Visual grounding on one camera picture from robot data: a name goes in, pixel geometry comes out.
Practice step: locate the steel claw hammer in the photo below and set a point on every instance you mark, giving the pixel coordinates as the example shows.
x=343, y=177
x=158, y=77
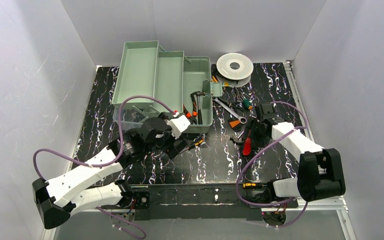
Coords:
x=197, y=112

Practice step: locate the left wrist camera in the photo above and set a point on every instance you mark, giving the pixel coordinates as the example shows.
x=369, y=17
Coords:
x=179, y=123

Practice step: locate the silver combination wrench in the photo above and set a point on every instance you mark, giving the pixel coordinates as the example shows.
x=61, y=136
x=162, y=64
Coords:
x=241, y=119

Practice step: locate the aluminium rail frame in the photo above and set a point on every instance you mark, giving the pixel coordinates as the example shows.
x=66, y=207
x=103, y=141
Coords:
x=320, y=174

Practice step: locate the red utility knife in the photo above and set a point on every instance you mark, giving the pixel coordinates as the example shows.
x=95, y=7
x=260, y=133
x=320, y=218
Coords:
x=247, y=147

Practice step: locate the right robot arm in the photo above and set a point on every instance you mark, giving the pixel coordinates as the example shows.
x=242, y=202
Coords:
x=320, y=172

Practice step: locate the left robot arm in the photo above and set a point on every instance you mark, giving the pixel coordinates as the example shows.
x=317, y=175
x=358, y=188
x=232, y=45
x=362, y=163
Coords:
x=59, y=198

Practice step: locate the black precision screwdriver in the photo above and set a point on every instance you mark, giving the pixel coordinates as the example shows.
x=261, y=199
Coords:
x=196, y=143

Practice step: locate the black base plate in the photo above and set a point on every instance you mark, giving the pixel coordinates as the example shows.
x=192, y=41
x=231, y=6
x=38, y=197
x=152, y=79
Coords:
x=191, y=201

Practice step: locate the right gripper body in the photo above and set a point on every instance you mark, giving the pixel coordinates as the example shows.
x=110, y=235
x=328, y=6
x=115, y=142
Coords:
x=256, y=129

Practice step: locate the orange black long-nose pliers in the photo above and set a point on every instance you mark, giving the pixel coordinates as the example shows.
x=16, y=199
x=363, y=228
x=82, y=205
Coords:
x=192, y=119

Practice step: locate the white filament spool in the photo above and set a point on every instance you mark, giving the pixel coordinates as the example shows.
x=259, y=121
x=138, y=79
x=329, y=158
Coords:
x=234, y=69

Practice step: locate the green plastic tool box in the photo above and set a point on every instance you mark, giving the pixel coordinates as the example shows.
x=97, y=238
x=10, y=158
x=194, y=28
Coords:
x=151, y=79

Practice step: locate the yellow black screwdriver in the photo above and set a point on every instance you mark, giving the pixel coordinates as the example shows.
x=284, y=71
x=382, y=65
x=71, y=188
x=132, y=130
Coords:
x=253, y=185

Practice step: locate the orange black small tool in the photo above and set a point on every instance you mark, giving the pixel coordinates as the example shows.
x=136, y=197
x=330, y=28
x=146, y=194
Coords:
x=236, y=125

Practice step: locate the orange yellow cutter pliers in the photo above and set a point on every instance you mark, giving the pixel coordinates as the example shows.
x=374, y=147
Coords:
x=214, y=79

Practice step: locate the green stubby screwdriver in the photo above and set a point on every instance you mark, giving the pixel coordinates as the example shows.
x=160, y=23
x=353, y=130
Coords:
x=247, y=105

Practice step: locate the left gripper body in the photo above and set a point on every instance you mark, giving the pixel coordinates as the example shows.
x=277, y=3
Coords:
x=180, y=143

